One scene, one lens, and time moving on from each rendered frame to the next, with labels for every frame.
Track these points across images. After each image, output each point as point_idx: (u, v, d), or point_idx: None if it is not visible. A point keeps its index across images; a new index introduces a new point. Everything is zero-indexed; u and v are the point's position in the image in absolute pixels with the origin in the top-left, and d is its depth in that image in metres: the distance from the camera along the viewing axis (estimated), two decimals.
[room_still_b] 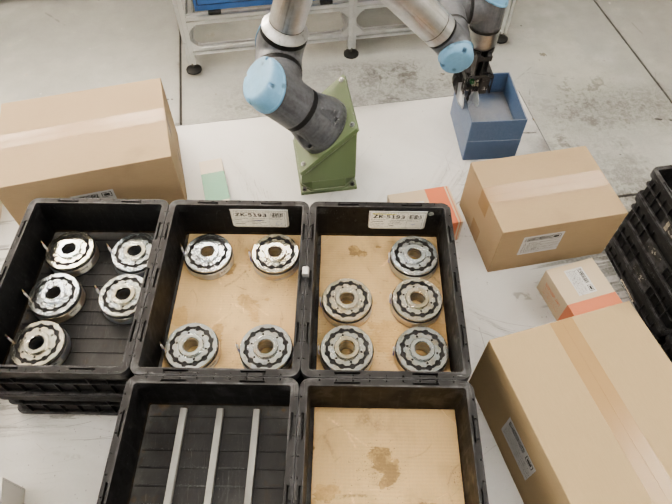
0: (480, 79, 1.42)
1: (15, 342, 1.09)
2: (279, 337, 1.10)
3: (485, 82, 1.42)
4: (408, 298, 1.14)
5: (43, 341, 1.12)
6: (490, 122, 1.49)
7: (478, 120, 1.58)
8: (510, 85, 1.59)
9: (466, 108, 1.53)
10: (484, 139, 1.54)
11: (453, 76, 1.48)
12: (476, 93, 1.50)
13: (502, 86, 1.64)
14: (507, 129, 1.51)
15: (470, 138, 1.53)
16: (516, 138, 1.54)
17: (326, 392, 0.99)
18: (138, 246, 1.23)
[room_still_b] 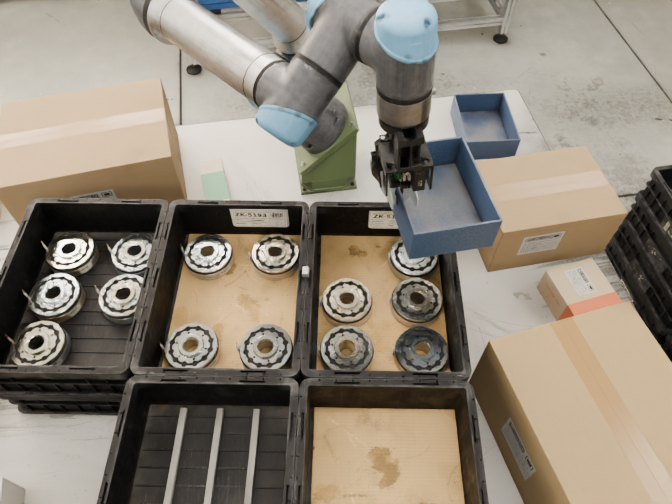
0: (412, 170, 0.83)
1: (15, 342, 1.09)
2: (279, 337, 1.10)
3: (421, 175, 0.83)
4: (408, 298, 1.14)
5: (43, 341, 1.12)
6: (444, 231, 0.90)
7: (423, 218, 0.99)
8: (466, 157, 1.01)
9: (402, 207, 0.93)
10: (436, 253, 0.95)
11: (370, 162, 0.89)
12: None
13: (454, 156, 1.06)
14: (471, 236, 0.93)
15: (414, 255, 0.94)
16: (486, 246, 0.96)
17: (326, 392, 0.99)
18: (138, 246, 1.23)
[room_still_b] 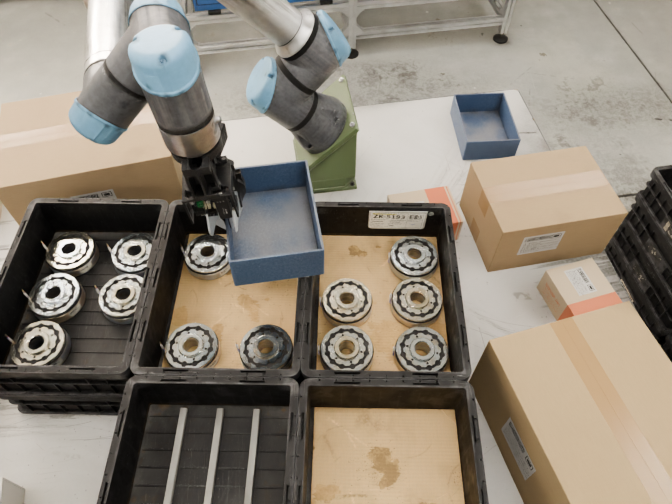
0: (214, 198, 0.81)
1: (15, 342, 1.09)
2: (279, 337, 1.10)
3: (222, 203, 0.81)
4: (408, 298, 1.14)
5: (43, 341, 1.12)
6: (261, 259, 0.88)
7: (259, 243, 0.97)
8: (308, 182, 0.99)
9: (226, 233, 0.91)
10: (263, 280, 0.93)
11: None
12: (231, 211, 0.88)
13: (302, 179, 1.03)
14: (295, 264, 0.91)
15: (238, 281, 0.92)
16: (317, 274, 0.94)
17: (326, 392, 0.99)
18: (138, 246, 1.23)
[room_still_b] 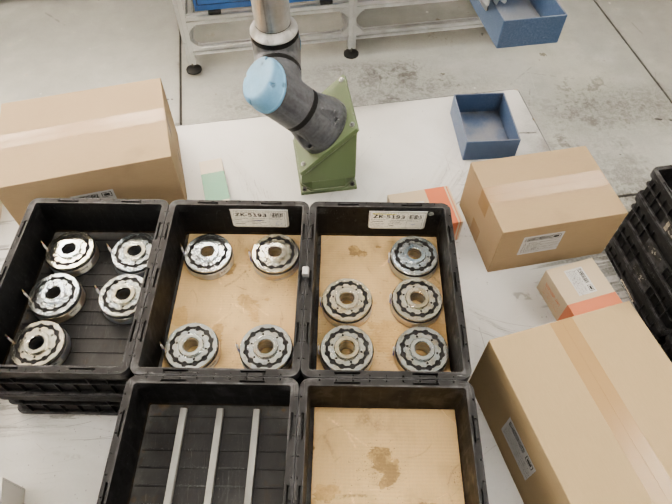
0: None
1: (15, 342, 1.09)
2: (279, 337, 1.10)
3: None
4: (408, 298, 1.14)
5: (43, 341, 1.12)
6: (525, 20, 1.25)
7: None
8: None
9: (493, 8, 1.28)
10: (517, 44, 1.30)
11: None
12: None
13: None
14: (543, 29, 1.28)
15: (500, 43, 1.29)
16: (553, 42, 1.31)
17: (326, 392, 0.99)
18: (138, 246, 1.23)
